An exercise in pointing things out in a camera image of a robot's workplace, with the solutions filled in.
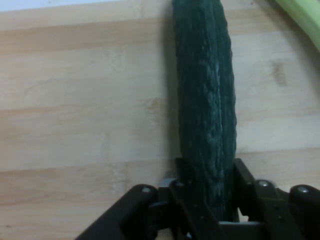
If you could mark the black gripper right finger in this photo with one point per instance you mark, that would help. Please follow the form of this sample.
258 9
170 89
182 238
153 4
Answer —
275 207

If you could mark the pale green vegetable stalk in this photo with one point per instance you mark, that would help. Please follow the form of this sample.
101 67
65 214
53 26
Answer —
302 17

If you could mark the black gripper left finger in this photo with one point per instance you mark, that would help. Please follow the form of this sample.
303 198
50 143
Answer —
155 215

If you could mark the dark green cucumber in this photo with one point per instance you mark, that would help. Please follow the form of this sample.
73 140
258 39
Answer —
207 100

